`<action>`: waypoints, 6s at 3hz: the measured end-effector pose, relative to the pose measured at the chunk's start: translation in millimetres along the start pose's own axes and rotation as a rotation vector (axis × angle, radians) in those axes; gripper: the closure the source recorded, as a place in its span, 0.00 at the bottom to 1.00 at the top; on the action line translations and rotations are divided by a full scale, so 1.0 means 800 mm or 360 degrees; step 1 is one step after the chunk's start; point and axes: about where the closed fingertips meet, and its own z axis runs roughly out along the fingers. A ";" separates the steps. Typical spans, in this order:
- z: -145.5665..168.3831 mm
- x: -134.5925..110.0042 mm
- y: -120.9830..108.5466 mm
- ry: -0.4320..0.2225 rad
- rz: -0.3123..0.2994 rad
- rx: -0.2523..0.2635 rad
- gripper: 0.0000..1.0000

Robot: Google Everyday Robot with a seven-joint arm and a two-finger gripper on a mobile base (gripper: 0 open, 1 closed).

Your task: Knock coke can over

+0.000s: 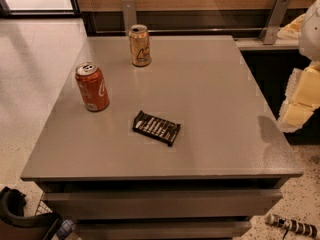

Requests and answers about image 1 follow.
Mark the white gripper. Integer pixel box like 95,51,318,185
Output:
277,0,320,133

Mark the red coke can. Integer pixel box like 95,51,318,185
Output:
75,62,110,112

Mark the black curved robot base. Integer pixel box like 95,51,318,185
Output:
0,187,62,240

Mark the gold soda can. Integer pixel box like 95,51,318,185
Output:
129,24,151,67

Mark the blue can on floor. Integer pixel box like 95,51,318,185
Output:
56,220,74,240

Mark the black snack bar wrapper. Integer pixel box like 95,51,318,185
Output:
132,111,181,147

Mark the grey drawer cabinet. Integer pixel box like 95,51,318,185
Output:
22,36,302,240

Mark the black white striped cylinder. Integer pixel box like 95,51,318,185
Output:
265,214,320,239

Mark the upper grey drawer front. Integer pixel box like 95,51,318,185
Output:
44,189,281,220

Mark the grey drawer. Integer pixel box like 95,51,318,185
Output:
44,189,281,220
75,221,251,240

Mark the lower grey drawer front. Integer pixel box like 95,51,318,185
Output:
75,221,251,240

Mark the right metal bracket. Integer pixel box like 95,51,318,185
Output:
259,0,291,45

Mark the metal bracket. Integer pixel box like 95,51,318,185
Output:
259,0,291,45
121,0,137,34

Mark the left metal bracket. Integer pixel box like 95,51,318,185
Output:
121,0,137,34

